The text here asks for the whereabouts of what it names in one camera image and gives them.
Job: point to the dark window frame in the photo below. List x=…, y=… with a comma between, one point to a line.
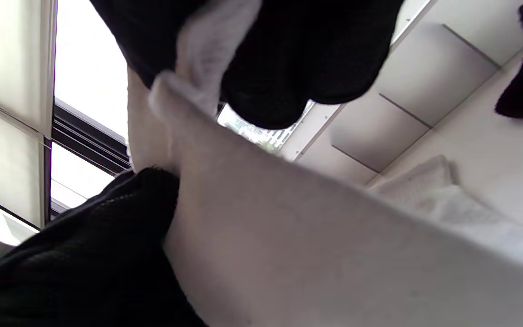
x=89, y=136

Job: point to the person's right hand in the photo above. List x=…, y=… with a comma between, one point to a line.
x=311, y=45

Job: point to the clear plastic divided organizer box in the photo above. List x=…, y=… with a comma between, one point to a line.
x=425, y=72

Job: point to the white sock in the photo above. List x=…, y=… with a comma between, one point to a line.
x=447, y=200
x=288, y=250

